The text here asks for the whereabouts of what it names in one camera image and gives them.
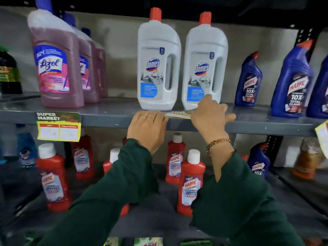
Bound small blue toilet cleaner bottle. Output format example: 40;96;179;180
247;142;271;179

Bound person's left hand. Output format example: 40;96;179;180
127;110;169;154

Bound light blue liquid bottle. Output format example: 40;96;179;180
16;124;38;167

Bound orange liquid bottle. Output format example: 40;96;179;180
292;137;325;180

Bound dark grey shelf board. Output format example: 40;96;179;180
0;161;328;241

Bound white cleaner bottle red cap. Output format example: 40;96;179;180
137;7;182;111
181;12;229;111

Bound large pink floor cleaner bottle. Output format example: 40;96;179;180
27;0;85;109

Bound grey metal shelf board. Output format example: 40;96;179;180
0;92;328;138

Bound black shelf board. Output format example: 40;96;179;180
0;0;328;30

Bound dark green liquid bottle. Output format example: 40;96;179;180
0;45;23;95

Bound yellow paper price label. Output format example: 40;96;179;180
165;111;193;120

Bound beaded wrist bracelet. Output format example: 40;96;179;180
206;138;232;157

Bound red bathroom cleaner bottle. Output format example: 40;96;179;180
71;128;96;180
35;143;73;212
165;133;186;185
176;149;206;217
102;148;130;217

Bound person's right forearm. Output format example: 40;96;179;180
191;141;306;246

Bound green yellow shelf price tag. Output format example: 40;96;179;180
35;111;82;142

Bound person's left forearm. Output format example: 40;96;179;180
37;139;160;246

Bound person's right hand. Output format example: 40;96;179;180
191;94;236;145

